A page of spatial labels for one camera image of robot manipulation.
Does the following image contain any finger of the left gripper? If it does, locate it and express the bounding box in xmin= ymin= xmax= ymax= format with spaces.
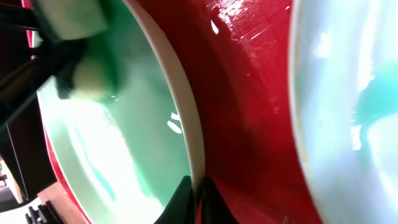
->
xmin=1 ymin=40 xmax=86 ymax=128
xmin=1 ymin=2 xmax=40 ymax=31

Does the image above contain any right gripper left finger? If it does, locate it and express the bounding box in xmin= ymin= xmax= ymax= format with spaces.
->
xmin=154 ymin=175 xmax=195 ymax=224

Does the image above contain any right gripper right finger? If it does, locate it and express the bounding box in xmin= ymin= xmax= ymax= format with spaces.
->
xmin=199 ymin=177 xmax=239 ymax=224

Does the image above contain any green scrubbing sponge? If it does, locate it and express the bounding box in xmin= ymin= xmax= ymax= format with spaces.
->
xmin=31 ymin=0 xmax=118 ymax=101

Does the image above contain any light blue plate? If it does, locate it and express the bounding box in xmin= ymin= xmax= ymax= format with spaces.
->
xmin=289 ymin=0 xmax=397 ymax=223
xmin=38 ymin=1 xmax=205 ymax=223

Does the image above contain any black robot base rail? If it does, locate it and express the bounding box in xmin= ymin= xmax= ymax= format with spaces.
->
xmin=25 ymin=201 xmax=66 ymax=224

